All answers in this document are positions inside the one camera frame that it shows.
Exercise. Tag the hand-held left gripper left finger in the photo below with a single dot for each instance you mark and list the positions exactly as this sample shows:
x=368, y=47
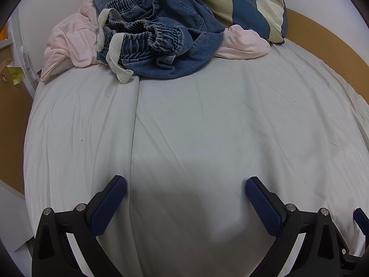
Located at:
x=109, y=205

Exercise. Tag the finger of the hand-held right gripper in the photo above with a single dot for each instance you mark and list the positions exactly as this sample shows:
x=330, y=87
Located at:
x=361, y=217

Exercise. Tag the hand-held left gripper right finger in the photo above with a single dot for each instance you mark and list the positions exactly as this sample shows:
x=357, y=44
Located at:
x=262, y=205

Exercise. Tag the blue denim jeans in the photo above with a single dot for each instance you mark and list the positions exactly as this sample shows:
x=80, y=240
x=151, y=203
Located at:
x=173, y=49

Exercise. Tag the white bed sheet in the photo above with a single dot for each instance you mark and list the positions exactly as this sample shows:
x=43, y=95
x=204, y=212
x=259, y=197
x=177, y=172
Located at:
x=201, y=127

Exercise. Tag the yellow paper note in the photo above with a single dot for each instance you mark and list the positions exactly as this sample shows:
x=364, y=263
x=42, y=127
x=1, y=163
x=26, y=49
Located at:
x=16, y=74

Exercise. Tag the pink duvet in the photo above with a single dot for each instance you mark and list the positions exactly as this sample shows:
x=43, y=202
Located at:
x=69, y=43

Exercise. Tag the blue beige checked pillow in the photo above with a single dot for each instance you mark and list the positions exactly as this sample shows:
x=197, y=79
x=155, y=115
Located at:
x=245, y=3

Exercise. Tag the wooden bed frame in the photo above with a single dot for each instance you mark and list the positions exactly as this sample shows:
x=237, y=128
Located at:
x=331, y=40

